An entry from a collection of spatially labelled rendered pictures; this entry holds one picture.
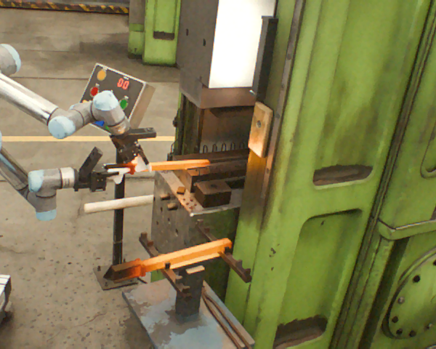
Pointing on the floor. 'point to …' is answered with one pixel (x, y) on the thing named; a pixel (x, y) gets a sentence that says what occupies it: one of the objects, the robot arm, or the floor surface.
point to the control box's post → (117, 217)
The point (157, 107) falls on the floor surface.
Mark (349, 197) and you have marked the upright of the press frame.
